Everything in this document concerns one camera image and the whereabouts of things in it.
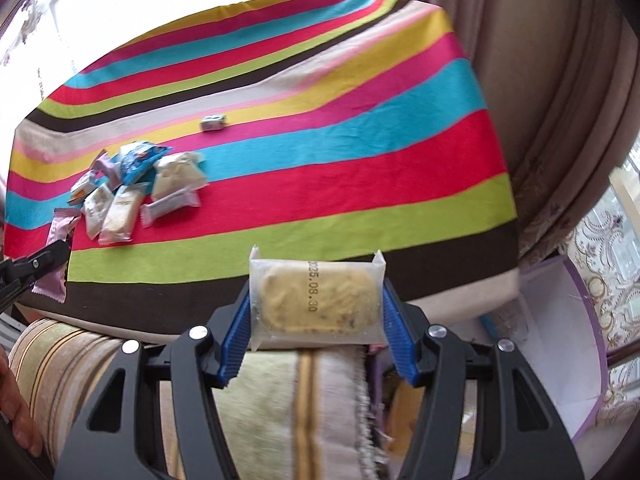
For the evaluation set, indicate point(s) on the patterned lace curtain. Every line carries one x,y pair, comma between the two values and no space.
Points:
610,260

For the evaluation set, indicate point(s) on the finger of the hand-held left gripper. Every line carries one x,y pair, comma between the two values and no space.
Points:
40,260

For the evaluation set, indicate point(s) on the beige cookie clear packet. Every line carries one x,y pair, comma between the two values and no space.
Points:
120,217

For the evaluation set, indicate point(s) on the small blue snack packet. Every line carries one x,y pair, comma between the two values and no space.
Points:
142,157

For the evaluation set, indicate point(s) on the person's left hand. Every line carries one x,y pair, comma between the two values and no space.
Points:
17,410

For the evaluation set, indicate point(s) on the striped colourful tablecloth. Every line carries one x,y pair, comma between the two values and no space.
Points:
325,135

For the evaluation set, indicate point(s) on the beige curtain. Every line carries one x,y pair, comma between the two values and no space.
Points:
550,85

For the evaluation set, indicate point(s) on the yellow cookie clear packet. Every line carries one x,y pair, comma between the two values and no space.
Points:
315,300

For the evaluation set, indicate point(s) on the striped beige towel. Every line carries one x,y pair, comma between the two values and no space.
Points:
265,410

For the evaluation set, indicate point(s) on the pale cookies clear packet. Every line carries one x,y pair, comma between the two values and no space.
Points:
177,175

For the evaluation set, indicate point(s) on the small silver candy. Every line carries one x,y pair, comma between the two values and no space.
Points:
214,122

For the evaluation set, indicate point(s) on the sheer white window curtain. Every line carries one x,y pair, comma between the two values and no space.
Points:
35,25

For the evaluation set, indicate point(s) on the white and orange snack packet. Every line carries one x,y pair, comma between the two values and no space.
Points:
82,187

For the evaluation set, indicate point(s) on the pink snack bar packet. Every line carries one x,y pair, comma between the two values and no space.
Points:
107,167
60,230

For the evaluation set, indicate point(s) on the small white snack packet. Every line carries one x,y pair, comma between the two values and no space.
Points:
170,207

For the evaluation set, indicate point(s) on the purple and white paper box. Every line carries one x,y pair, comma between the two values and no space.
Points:
555,340

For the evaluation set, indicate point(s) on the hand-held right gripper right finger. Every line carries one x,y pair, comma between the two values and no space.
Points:
400,340

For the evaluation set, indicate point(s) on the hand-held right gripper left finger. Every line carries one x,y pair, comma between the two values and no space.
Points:
235,340

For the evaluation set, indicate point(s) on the white printed snack packet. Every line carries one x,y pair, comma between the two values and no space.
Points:
97,207

